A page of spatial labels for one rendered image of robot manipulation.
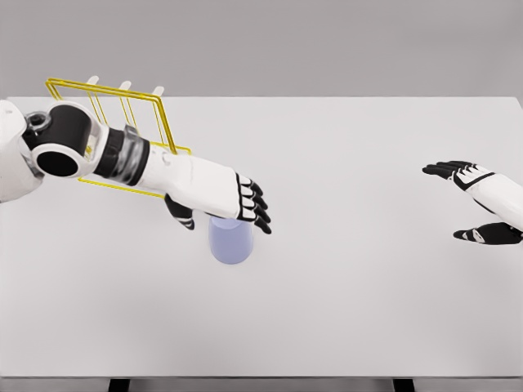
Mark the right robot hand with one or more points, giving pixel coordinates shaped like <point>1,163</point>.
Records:
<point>496,198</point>

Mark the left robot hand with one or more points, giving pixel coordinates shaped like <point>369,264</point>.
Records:
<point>216,192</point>

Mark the lavender cup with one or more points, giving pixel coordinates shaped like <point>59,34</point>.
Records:
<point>231,245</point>

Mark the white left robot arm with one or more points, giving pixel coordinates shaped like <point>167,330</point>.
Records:
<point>171,171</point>

